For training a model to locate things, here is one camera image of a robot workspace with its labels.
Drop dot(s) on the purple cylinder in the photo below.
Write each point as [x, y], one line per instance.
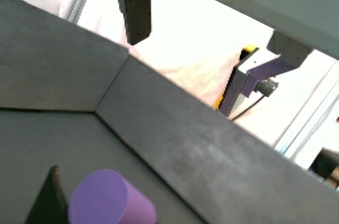
[106, 199]

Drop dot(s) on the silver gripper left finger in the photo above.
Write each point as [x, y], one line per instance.
[137, 15]

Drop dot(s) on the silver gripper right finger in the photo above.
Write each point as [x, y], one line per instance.
[283, 55]

